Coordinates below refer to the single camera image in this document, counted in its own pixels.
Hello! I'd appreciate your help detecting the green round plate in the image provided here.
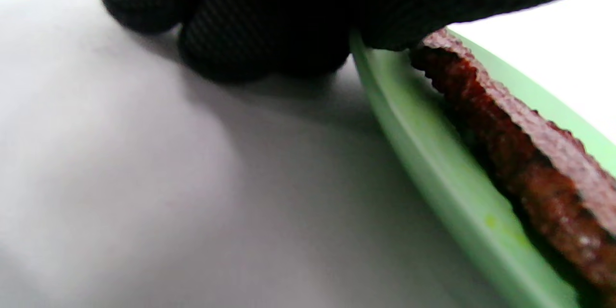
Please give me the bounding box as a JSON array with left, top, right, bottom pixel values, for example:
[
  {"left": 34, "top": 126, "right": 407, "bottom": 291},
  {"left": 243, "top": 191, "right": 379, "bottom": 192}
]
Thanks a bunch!
[{"left": 349, "top": 29, "right": 616, "bottom": 308}]

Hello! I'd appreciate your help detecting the brown grilled steak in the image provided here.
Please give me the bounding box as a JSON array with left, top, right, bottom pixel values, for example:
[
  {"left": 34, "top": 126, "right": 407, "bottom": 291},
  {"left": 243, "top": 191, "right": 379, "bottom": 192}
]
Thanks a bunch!
[{"left": 409, "top": 28, "right": 616, "bottom": 308}]

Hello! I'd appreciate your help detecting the person's left hand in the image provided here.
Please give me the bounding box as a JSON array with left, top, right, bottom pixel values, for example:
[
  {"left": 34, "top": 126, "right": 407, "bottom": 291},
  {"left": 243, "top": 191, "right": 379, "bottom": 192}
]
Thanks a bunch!
[{"left": 94, "top": 0, "right": 616, "bottom": 82}]

